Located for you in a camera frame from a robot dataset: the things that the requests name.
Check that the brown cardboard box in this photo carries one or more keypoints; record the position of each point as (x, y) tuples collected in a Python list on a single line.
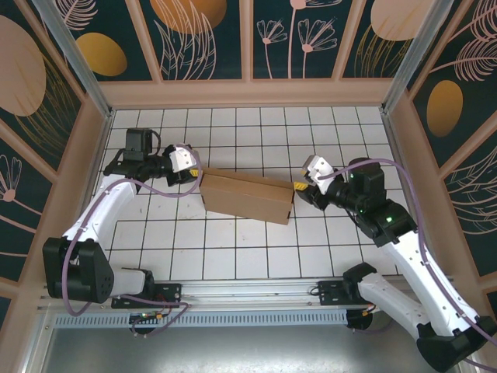
[(244, 202)]

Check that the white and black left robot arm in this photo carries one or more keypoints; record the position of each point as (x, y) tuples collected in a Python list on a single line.
[(105, 210)]

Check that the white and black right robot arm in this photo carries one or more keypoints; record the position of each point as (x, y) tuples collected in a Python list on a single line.
[(411, 264)]

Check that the grey metal sheet panel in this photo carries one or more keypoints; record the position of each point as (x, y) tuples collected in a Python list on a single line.
[(248, 349)]

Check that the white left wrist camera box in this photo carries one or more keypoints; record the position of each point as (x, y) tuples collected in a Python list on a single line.
[(184, 157)]

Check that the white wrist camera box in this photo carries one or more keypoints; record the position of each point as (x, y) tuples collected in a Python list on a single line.
[(317, 168), (184, 157)]

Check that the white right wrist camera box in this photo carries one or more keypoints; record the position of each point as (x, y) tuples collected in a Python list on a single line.
[(317, 168)]

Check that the thin aluminium side rail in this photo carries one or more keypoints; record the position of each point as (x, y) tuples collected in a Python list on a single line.
[(397, 155), (87, 196)]

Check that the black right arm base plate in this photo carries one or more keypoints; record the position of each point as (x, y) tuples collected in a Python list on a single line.
[(330, 293)]

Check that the aluminium mounting rail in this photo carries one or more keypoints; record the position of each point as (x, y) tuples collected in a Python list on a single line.
[(248, 291)]

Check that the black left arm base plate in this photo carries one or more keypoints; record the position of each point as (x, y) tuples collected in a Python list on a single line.
[(171, 290)]

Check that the aluminium frame post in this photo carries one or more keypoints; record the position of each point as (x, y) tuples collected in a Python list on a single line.
[(412, 58), (82, 66)]

